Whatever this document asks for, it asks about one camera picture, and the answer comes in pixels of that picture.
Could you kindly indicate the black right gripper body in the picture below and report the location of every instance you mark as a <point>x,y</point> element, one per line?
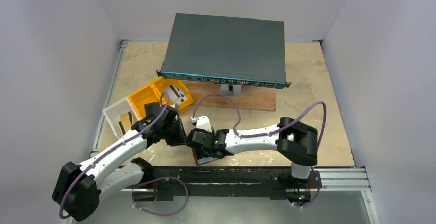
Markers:
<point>196,140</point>

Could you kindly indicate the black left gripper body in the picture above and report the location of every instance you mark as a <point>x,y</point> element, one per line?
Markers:
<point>175,131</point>

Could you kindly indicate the brown leather card holder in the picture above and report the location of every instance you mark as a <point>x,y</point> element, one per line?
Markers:
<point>202,156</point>

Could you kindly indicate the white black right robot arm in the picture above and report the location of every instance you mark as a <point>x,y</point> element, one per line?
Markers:
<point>295,140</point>

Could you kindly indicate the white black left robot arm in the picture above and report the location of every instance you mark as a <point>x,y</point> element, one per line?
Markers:
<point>81,187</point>

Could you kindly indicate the white cards in bin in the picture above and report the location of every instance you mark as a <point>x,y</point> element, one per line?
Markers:
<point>175,94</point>

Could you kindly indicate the yellow plastic bin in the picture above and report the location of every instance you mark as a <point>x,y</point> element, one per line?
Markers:
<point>152,93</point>

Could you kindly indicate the brown wooden board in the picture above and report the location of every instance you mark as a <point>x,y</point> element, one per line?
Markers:
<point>248,98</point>

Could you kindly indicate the white plastic bin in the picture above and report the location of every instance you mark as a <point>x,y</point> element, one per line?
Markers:
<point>113,112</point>

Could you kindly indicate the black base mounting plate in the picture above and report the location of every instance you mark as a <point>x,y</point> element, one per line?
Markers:
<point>275,183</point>

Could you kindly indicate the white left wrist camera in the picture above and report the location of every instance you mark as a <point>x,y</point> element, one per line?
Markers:
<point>174,107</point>

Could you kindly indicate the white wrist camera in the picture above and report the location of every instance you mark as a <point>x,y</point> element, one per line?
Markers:
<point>202,122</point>
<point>174,107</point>

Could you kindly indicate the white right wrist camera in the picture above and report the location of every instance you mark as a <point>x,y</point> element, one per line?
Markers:
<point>202,122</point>

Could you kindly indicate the grey metal camera stand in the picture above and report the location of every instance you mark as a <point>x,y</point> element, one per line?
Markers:
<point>232,90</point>

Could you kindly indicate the aluminium frame rail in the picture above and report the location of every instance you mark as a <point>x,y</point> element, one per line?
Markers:
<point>97,141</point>

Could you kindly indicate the grey blue network switch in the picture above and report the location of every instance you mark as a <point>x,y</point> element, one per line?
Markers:
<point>226,50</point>

